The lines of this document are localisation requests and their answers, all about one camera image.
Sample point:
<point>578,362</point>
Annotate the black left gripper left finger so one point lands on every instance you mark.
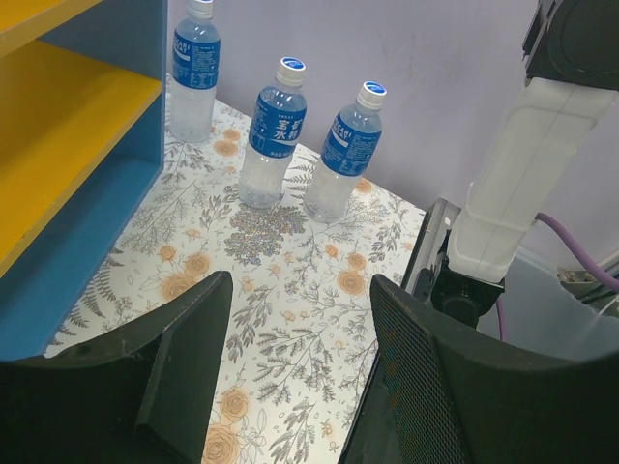
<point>141,393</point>

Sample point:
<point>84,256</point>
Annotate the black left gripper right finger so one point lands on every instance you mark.
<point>442,392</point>

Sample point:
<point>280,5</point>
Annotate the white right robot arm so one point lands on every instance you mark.
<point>571,80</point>

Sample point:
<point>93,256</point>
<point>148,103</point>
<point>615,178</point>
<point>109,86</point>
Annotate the blue wooden shelf unit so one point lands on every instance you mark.
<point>82,125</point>

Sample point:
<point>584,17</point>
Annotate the water bottle right front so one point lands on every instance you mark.
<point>346,153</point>

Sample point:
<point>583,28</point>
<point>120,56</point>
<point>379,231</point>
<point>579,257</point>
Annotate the water bottle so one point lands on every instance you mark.
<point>346,153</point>
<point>196,51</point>
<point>276,126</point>

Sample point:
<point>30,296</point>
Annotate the water bottle right middle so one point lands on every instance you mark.
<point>276,126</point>

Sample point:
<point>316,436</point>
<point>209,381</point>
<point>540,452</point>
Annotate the water bottle right rear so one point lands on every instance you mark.
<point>196,51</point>

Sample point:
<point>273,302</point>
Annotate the aluminium frame rail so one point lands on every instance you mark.
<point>419,277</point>

